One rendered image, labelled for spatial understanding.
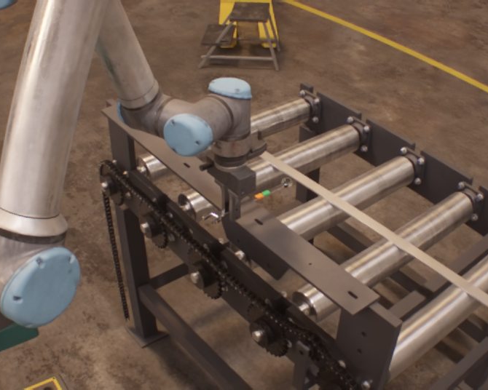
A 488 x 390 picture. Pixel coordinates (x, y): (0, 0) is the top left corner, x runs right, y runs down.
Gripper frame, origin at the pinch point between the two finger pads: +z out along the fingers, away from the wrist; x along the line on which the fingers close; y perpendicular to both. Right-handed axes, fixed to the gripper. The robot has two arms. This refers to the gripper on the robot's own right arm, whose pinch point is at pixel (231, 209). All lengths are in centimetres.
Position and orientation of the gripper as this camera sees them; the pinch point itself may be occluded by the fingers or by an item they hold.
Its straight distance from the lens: 154.6
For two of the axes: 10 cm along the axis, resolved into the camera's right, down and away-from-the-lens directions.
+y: -7.9, 3.5, -5.0
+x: 6.1, 4.6, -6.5
